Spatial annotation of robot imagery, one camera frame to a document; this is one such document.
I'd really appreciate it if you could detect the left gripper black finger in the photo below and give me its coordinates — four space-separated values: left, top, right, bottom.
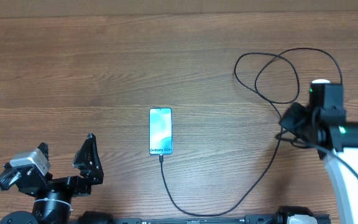
37 142 49 162
72 133 104 184

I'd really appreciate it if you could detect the Galaxy smartphone blue screen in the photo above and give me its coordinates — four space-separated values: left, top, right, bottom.
149 108 173 155

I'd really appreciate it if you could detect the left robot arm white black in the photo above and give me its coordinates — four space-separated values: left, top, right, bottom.
0 133 104 223

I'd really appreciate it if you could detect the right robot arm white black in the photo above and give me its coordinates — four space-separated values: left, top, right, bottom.
279 79 358 223

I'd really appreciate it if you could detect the white power strip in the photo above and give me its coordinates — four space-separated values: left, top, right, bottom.
311 79 331 84

